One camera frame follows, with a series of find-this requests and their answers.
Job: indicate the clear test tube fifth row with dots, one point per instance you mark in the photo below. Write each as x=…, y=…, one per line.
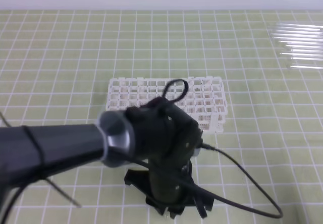
x=303, y=56

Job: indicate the clear test tube fourth row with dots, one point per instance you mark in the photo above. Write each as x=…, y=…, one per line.
x=303, y=49

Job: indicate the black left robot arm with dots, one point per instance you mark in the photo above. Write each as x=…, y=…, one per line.
x=164, y=135

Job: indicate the green checkered tablecloth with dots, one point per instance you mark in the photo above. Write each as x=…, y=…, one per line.
x=55, y=69

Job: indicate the clear test tube bottom row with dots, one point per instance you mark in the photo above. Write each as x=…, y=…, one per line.
x=305, y=66

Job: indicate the clear test tube second row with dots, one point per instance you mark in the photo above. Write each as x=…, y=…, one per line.
x=295, y=35

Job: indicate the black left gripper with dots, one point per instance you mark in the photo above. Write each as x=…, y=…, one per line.
x=162, y=192

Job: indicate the white plastic test tube rack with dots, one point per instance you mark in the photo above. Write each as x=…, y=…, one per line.
x=205, y=100

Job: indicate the clear test tube top row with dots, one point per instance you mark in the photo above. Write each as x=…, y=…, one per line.
x=304, y=27

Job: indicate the clear test tube third row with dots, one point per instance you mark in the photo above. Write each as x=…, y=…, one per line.
x=301, y=43

